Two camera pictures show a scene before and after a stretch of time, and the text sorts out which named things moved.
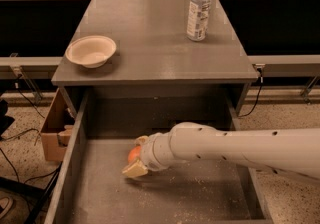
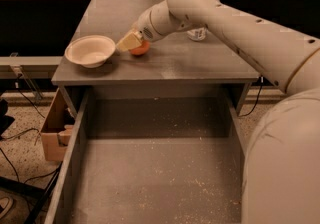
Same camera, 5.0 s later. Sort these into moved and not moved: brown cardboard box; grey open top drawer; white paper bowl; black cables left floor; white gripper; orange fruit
Moved: orange fruit; white gripper
Not moved: grey open top drawer; white paper bowl; brown cardboard box; black cables left floor
